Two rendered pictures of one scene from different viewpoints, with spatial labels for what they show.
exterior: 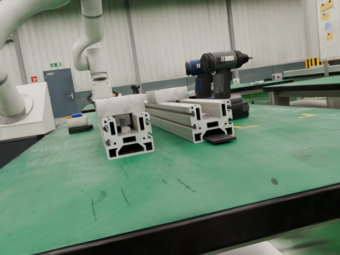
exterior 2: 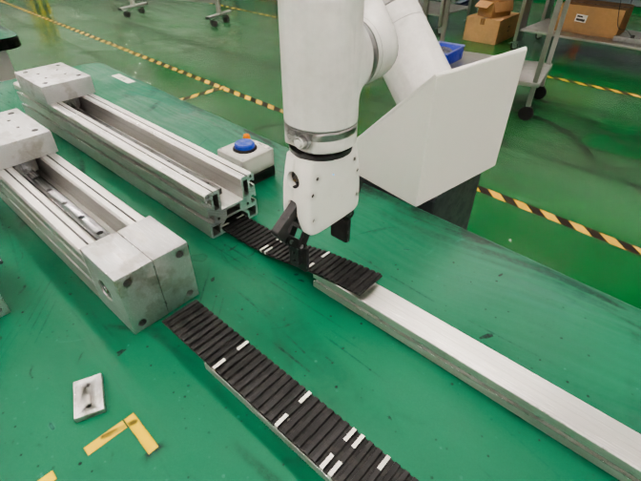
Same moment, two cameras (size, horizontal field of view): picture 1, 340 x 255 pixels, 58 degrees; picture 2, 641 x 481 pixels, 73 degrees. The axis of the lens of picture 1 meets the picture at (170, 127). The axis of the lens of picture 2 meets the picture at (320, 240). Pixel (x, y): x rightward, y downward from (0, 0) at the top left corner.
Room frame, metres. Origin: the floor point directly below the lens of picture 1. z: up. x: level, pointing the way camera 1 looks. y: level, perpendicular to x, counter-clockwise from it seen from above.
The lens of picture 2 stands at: (1.99, 0.06, 1.22)
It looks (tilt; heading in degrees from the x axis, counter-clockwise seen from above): 38 degrees down; 146
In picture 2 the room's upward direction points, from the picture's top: straight up
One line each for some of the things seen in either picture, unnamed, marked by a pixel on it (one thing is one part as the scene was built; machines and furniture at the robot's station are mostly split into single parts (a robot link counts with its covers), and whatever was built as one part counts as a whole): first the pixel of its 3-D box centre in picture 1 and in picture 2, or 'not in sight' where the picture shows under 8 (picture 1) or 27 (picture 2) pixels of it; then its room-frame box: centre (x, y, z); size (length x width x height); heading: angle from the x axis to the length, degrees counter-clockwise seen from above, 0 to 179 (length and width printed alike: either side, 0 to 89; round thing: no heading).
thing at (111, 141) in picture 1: (114, 121); (114, 136); (1.02, 0.18, 0.82); 0.80 x 0.10 x 0.09; 14
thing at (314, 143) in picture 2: (99, 76); (320, 131); (1.61, 0.32, 1.01); 0.09 x 0.08 x 0.03; 104
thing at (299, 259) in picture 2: not in sight; (292, 252); (1.62, 0.27, 0.86); 0.03 x 0.03 x 0.07; 14
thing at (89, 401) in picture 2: not in sight; (89, 396); (1.62, 0.00, 0.78); 0.05 x 0.03 x 0.01; 171
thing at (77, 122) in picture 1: (80, 123); (243, 162); (1.27, 0.37, 0.81); 0.10 x 0.08 x 0.06; 104
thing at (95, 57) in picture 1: (95, 60); (323, 55); (1.60, 0.33, 1.09); 0.09 x 0.08 x 0.13; 107
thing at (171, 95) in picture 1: (166, 98); (8, 145); (1.07, 0.00, 0.87); 0.16 x 0.11 x 0.07; 14
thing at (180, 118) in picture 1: (168, 112); (19, 169); (1.07, 0.00, 0.82); 0.80 x 0.10 x 0.09; 14
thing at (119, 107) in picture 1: (118, 110); (56, 88); (0.78, 0.12, 0.87); 0.16 x 0.11 x 0.07; 14
